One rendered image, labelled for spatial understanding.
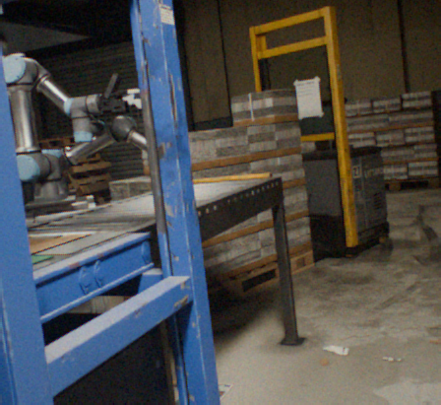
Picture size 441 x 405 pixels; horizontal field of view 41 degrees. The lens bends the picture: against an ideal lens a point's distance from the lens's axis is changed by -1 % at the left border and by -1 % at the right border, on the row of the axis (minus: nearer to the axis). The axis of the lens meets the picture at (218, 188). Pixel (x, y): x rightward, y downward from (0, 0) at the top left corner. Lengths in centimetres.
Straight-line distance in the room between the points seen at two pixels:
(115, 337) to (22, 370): 25
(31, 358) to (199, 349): 60
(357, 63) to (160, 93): 870
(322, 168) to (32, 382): 390
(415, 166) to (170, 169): 701
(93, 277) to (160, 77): 48
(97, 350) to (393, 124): 740
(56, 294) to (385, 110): 729
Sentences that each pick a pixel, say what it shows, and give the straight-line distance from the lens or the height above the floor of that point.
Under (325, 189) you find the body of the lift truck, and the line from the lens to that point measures 469.
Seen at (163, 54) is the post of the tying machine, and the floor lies 122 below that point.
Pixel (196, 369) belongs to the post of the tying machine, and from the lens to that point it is 150.
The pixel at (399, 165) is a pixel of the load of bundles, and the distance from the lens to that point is 830.
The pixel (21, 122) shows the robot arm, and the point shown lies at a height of 118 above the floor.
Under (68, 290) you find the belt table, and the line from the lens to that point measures 128.
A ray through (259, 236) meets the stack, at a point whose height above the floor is 34.
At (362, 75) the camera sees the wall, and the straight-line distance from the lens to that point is 999.
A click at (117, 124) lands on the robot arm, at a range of 318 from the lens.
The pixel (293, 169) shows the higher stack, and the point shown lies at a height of 72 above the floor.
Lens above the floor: 102
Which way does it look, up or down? 5 degrees down
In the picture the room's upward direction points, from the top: 7 degrees counter-clockwise
